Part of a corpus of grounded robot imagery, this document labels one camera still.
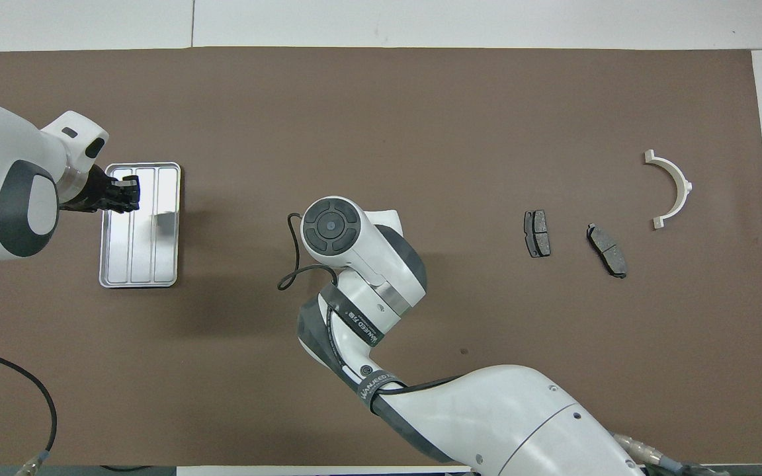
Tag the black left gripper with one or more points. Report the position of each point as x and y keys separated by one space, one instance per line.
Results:
x=93 y=195

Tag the curved dark brake pad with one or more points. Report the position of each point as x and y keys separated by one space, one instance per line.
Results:
x=606 y=250

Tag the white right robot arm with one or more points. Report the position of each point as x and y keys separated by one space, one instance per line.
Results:
x=520 y=423

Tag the brown table mat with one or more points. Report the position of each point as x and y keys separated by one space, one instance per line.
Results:
x=421 y=99

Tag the rectangular dark brake pad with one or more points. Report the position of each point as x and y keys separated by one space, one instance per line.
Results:
x=537 y=233

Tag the white semicircular bracket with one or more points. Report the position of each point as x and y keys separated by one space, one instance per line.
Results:
x=684 y=185

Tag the silver metal tray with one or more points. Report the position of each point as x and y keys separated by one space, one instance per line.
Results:
x=143 y=258

